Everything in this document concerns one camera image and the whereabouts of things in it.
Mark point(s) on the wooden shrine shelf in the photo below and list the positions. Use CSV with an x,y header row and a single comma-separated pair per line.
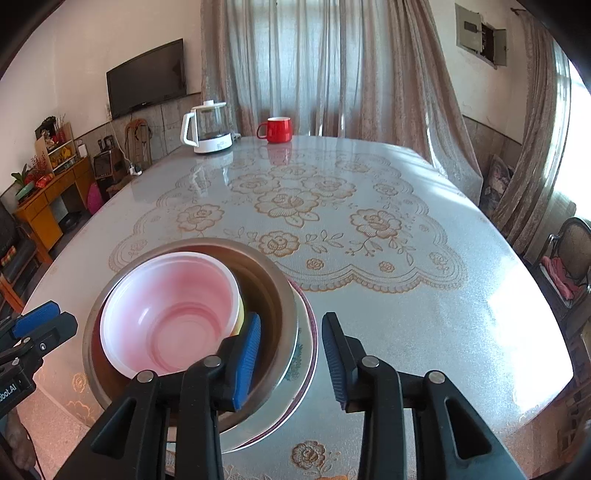
x,y
57,138

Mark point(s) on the person's left hand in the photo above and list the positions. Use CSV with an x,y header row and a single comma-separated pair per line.
x,y
21,438

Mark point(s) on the grey patterned curtain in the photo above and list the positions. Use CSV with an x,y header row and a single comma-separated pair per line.
x,y
323,69

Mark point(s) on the white glass electric kettle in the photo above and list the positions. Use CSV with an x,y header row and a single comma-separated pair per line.
x,y
210,141

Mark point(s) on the white power strip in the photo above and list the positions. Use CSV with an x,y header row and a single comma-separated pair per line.
x,y
135,170

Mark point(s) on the red plastic bowl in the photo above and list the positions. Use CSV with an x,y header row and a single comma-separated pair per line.
x,y
171,304

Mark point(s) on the red flower plant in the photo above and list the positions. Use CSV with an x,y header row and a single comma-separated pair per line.
x,y
30,173

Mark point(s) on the plaid cushion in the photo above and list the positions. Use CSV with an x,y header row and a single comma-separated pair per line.
x,y
8,257

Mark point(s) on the pink-rimmed floral plate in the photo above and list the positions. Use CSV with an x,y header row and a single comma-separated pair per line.
x,y
314,344

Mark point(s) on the white plate with red print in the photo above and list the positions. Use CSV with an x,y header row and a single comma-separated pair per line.
x,y
302,341

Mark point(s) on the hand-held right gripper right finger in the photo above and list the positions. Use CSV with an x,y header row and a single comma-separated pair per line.
x,y
332,360

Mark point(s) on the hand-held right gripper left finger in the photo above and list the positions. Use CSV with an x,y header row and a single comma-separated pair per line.
x,y
247,360

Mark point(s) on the grey window curtain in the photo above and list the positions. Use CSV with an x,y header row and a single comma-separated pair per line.
x,y
535,115

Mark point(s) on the dark wooden chair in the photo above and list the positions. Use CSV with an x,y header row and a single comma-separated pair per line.
x,y
575,240

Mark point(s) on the patterned cushion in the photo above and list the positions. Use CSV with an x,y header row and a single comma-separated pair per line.
x,y
496,182

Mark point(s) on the small black appliance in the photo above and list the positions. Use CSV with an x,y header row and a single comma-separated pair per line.
x,y
106,165

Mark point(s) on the yellow plastic bowl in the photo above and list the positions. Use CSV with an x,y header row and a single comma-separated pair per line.
x,y
240,318

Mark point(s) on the pink cloth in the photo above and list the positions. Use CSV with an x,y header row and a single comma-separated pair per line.
x,y
561,277

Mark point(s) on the stainless steel bowl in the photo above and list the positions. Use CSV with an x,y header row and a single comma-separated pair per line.
x,y
272,295

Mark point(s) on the wall electrical box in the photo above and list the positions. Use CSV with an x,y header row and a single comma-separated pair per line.
x,y
480,34

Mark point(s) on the wooden cabinet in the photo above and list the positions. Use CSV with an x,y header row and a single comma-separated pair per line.
x,y
46,207

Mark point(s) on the red mug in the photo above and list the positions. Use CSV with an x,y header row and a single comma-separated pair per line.
x,y
277,129

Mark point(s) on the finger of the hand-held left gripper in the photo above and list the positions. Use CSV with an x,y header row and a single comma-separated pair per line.
x,y
34,318
51,334

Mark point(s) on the floral lace tablecloth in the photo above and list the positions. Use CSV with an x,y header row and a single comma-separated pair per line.
x,y
323,207

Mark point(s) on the wooden folding chair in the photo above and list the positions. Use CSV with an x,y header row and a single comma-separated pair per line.
x,y
138,141

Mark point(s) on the pink bag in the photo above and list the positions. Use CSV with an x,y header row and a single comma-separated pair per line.
x,y
94,198

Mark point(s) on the black wall television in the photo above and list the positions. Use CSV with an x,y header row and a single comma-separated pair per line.
x,y
147,76

